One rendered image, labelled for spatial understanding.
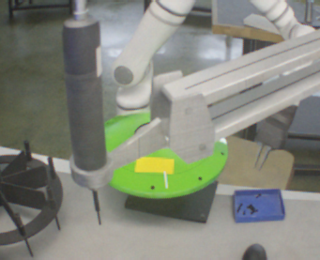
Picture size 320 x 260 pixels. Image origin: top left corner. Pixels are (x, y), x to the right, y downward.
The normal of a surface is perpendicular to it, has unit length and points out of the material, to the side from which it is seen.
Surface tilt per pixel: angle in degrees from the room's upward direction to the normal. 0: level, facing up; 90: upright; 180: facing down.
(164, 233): 0
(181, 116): 90
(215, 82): 12
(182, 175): 23
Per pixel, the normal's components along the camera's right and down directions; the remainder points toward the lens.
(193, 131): 0.39, 0.53
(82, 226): 0.01, -0.82
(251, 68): -0.18, -0.75
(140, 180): -0.10, -0.53
